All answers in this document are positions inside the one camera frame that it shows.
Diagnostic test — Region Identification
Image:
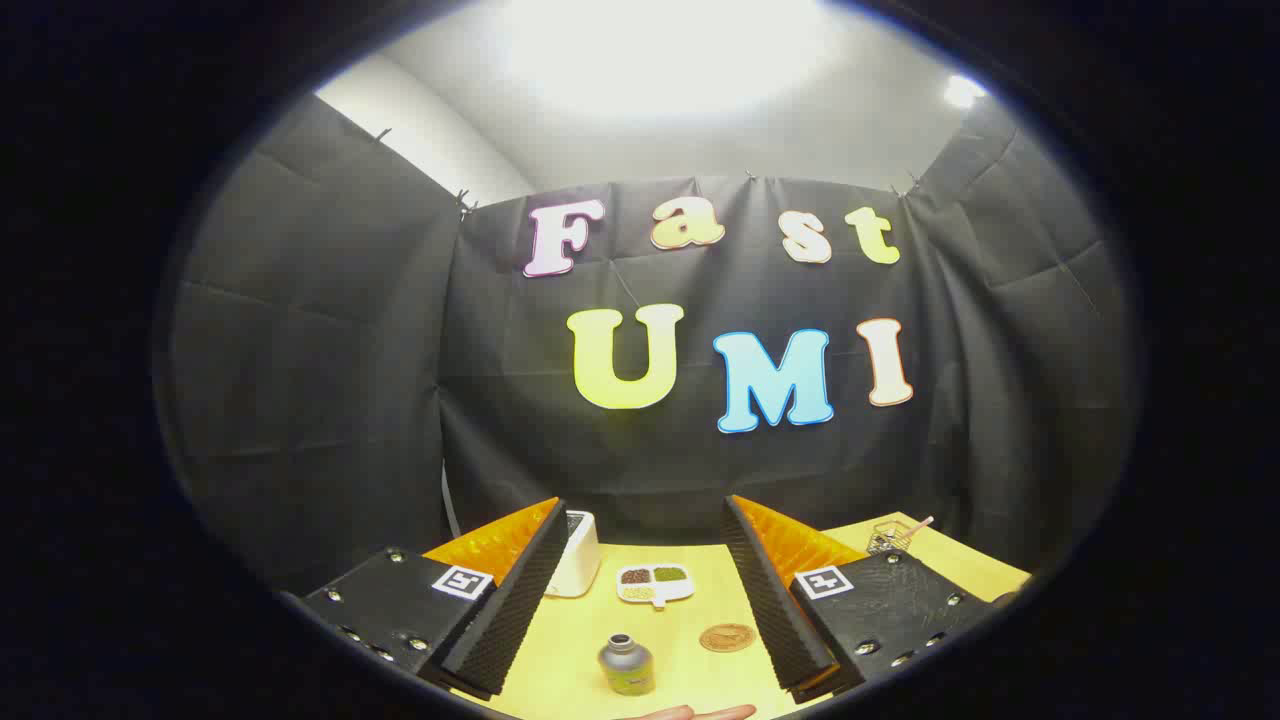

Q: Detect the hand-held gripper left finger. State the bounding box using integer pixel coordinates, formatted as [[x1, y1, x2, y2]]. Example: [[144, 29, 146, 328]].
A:
[[300, 497, 569, 701]]

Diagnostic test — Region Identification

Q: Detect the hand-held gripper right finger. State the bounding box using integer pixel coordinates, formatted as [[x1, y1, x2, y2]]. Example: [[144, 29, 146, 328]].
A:
[[722, 495, 1001, 706]]

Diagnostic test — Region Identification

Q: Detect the silver green juice bottle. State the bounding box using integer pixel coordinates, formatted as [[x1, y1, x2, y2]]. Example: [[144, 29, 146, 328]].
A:
[[598, 633, 659, 697]]

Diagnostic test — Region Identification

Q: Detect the cream toaster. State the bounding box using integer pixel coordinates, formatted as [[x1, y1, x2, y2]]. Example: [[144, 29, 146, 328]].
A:
[[545, 510, 601, 599]]

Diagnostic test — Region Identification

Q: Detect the wooden table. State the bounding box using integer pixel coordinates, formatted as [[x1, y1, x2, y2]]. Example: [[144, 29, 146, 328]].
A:
[[425, 512, 1031, 720]]

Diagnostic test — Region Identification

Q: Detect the white divided bean dish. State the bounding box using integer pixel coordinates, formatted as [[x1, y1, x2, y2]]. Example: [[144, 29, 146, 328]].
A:
[[615, 563, 695, 609]]

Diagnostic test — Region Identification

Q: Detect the black backdrop cloth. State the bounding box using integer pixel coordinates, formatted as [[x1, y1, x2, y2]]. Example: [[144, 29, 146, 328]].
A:
[[160, 95, 1141, 601]]

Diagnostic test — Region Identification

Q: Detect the ceiling light panel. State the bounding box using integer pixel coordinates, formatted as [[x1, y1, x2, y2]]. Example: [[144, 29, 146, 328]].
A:
[[495, 0, 836, 116]]

